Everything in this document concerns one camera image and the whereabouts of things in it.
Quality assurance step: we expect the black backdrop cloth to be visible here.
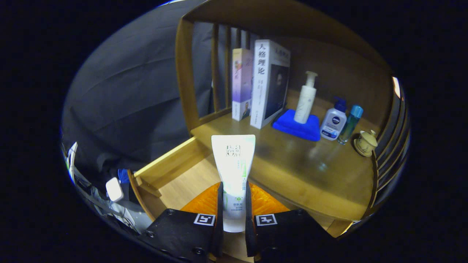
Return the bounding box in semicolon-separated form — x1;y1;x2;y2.
60;7;234;183

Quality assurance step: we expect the thick white book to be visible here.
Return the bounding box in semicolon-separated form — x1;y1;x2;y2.
250;39;291;130

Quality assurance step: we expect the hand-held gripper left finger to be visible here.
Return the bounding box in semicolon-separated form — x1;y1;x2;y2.
138;182;224;263

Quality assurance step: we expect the white bottle with blue pump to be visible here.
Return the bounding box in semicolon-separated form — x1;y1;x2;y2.
320;96;347;141

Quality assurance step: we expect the slim teal bottle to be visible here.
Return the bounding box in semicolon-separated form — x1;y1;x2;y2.
337;105;364;145

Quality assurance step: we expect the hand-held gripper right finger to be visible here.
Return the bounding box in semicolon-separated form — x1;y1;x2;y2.
244;182;337;263

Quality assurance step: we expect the wooden countertop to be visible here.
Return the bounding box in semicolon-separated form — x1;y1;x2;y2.
190;110;377;221

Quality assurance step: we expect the brown wooden drawer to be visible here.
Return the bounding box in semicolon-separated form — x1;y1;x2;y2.
127;136;353;263

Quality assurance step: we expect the brown wooden cabinet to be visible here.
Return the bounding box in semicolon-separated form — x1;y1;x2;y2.
175;0;412;238

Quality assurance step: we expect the purple book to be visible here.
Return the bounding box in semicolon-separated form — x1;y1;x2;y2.
232;48;254;122

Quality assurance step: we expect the white cleanser tube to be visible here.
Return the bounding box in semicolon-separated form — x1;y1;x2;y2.
211;134;256;233

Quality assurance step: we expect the white rounded adapter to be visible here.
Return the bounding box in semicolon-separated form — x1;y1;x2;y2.
106;177;124;202

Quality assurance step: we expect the blue folded cloth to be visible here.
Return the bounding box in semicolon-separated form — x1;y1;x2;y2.
272;109;321;142

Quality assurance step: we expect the yellow lidded teacup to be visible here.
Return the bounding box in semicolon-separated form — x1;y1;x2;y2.
353;129;378;157

